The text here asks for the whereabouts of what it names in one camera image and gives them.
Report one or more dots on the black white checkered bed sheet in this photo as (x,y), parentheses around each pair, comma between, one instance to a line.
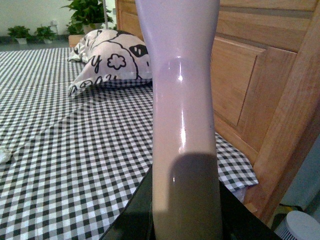
(74,163)

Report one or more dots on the large potted green plant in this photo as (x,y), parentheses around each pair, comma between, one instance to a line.
(87,13)

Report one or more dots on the small potted plant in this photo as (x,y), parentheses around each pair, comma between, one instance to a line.
(20,33)
(45,34)

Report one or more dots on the white crumpled paper trash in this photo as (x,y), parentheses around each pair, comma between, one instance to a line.
(5,155)

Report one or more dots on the beige hand brush black bristles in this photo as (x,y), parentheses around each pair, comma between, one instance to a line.
(179,36)

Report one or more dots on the white round appliance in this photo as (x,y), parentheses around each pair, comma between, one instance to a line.
(298,225)

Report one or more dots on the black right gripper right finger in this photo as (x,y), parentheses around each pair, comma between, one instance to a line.
(238,223)

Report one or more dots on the cartoon print pillow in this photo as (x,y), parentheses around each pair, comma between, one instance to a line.
(111,58)

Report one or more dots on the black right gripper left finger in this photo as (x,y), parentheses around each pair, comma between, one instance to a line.
(136,220)

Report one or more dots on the wooden headboard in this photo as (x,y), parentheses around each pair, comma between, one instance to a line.
(265,86)

